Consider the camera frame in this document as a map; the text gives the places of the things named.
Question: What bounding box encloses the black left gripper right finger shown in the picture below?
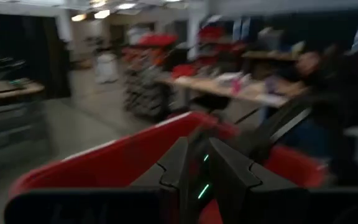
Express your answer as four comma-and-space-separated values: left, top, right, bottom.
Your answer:
209, 138, 358, 224

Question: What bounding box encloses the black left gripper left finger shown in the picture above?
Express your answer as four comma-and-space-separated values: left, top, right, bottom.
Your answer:
4, 136, 190, 224

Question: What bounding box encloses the red plastic bin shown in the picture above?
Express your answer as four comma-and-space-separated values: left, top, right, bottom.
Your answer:
7, 111, 328, 224

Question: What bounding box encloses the rack with red items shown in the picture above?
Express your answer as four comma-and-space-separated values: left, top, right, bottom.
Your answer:
121, 32, 180, 121

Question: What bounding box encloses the long wooden table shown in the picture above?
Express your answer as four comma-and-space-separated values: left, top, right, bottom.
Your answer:
163, 73, 307, 109

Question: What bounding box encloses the person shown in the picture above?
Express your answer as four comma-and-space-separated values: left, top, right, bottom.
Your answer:
293, 43, 358, 187

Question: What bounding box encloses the white trash can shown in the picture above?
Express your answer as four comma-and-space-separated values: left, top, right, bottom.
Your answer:
94, 52, 120, 84

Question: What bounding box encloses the grey cabinet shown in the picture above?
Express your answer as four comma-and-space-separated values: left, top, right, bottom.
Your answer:
0, 101, 50, 177

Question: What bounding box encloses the wooden top desk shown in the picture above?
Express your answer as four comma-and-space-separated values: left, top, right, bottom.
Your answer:
0, 79, 45, 103

